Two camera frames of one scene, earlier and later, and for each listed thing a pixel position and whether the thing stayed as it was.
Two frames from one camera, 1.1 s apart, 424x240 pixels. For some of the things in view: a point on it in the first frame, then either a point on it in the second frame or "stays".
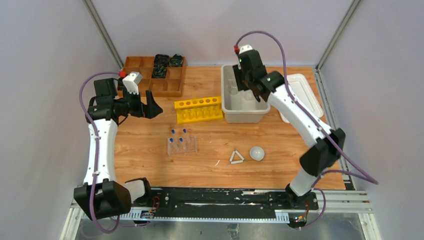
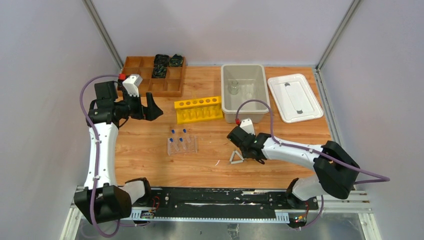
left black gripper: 139,106 stays
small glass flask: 233,89 stays
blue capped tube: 186,135 stays
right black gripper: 238,72 → 243,154
